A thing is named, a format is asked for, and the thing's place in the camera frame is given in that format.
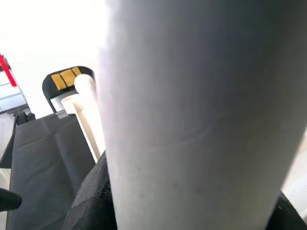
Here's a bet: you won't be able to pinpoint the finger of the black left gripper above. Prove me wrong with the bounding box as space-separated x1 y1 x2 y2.
0 188 23 212

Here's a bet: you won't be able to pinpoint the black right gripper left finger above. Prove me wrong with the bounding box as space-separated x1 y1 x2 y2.
61 153 118 230

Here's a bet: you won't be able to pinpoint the black folding chair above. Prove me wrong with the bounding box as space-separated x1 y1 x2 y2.
42 65 97 114

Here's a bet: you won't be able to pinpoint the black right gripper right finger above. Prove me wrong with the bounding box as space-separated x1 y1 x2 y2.
266 191 307 230

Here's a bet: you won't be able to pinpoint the black table cloth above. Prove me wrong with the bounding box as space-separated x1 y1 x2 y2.
0 112 108 230

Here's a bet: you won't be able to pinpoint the white plastic table top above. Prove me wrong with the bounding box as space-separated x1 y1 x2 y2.
60 93 106 165

